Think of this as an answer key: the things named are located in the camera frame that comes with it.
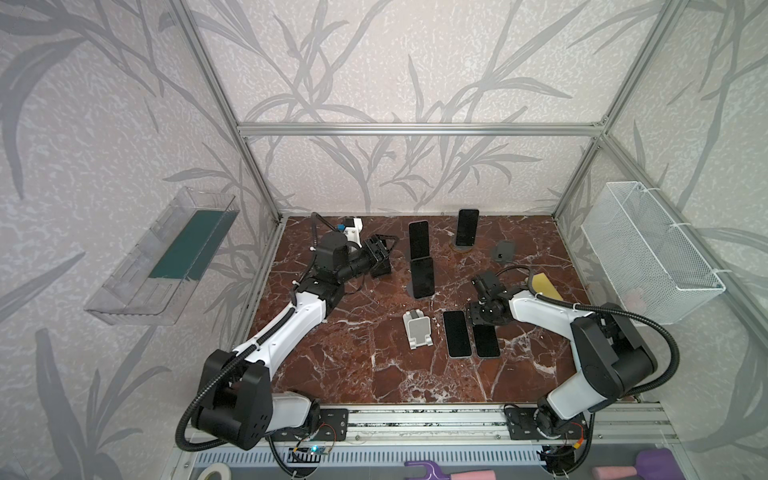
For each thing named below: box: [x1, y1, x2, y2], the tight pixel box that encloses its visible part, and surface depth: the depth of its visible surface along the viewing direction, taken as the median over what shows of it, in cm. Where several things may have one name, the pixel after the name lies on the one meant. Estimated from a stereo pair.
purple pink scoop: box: [591, 448, 686, 480], surface depth 69 cm
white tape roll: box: [197, 462, 232, 480], surface depth 69 cm
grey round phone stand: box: [492, 240, 515, 263], surface depth 107 cm
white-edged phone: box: [443, 310, 472, 359], surface depth 91 cm
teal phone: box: [473, 324, 500, 359], surface depth 89 cm
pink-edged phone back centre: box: [408, 220, 430, 260], surface depth 100 cm
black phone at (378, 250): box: [366, 234, 399, 277], surface depth 71 cm
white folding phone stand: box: [402, 309, 433, 350], surface depth 87 cm
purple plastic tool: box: [404, 460, 496, 480], surface depth 69 cm
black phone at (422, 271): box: [410, 258, 435, 299], surface depth 92 cm
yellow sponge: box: [532, 272, 563, 301], surface depth 101 cm
